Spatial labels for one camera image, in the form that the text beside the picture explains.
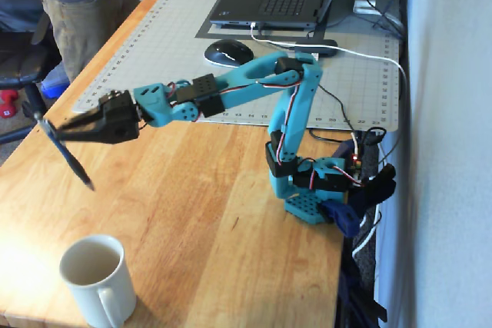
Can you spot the white ceramic mug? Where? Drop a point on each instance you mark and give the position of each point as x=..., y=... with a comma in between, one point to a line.
x=96, y=285

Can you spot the grey cutting mat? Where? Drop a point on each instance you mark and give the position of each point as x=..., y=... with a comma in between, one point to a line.
x=161, y=55

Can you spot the blue table clamp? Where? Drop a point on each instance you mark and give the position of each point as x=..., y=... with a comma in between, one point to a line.
x=342, y=216

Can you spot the black office chair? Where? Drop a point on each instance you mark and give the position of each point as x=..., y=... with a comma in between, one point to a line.
x=19, y=55

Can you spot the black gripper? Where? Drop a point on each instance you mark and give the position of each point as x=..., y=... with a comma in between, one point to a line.
x=117, y=125

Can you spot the person in khaki trousers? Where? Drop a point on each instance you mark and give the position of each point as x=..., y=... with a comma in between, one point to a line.
x=84, y=5

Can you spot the red dumbbell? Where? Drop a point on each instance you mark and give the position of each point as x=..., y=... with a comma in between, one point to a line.
x=7, y=103

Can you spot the black usb hub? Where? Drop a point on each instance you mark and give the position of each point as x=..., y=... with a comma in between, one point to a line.
x=321, y=45

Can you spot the blue plastic box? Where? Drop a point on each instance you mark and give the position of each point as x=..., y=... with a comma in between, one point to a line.
x=54, y=82

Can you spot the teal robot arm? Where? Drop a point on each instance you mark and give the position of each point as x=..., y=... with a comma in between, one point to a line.
x=250, y=72

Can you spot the black computer mouse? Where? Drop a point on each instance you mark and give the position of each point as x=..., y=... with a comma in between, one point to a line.
x=229, y=53

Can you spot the blue pen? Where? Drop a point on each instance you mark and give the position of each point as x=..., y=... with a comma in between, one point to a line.
x=69, y=157

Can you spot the silver stand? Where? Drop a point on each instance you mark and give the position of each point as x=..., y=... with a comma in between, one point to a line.
x=365, y=4

